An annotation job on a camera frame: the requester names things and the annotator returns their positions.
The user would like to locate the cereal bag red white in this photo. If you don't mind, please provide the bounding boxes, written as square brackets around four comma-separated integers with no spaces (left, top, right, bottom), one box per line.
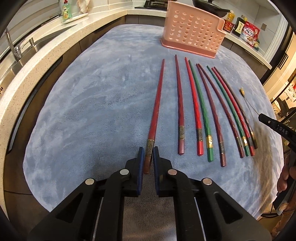
[240,22,260,46]

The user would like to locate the green dish soap bottle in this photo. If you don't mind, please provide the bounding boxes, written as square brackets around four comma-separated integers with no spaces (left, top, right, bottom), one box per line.
[62,0,72,21]

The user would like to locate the grey-blue plush table mat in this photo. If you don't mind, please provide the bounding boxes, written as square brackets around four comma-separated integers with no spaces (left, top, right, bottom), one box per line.
[23,25,283,217]

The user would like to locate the dark red faceted chopstick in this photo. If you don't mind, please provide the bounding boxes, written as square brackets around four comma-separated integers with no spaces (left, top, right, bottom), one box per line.
[196,64,226,167]

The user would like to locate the red snack packet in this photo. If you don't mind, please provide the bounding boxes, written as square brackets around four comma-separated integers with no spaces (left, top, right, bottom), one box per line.
[223,20,234,33]

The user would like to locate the pink perforated utensil holder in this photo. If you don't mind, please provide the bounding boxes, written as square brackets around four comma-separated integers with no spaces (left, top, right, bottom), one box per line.
[161,1,226,58]

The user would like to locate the green chopstick gold band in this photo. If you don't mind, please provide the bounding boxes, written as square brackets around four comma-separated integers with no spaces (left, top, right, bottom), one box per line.
[188,60,214,162]

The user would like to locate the person's right hand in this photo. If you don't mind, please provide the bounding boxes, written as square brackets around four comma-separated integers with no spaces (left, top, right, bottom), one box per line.
[277,154,296,193]

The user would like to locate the brown chopstick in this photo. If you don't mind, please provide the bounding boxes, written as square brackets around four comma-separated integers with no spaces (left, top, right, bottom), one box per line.
[213,67,258,149]

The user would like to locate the bright red chopstick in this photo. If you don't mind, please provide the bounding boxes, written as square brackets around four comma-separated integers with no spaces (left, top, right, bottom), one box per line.
[185,57,204,156]

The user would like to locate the hanging white towel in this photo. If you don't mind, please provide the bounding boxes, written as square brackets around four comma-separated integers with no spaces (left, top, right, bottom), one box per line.
[77,0,90,14]

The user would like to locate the black wok with lid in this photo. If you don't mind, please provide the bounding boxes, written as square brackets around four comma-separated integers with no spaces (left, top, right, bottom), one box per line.
[192,0,230,18]

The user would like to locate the small green box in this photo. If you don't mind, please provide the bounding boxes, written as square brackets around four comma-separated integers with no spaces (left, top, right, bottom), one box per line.
[253,39,260,51]

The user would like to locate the chrome sink faucet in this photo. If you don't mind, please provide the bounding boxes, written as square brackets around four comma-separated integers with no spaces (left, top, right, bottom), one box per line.
[4,28,35,62]

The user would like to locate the dark soy sauce bottle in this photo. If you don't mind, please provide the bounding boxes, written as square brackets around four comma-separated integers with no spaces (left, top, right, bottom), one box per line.
[232,15,246,37]

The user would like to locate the black gas stove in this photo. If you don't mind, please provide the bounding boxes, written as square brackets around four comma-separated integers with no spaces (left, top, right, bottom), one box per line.
[135,0,168,11]

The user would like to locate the gold flower spoon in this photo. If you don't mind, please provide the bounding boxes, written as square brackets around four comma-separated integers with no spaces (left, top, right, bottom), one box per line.
[239,88,259,115]

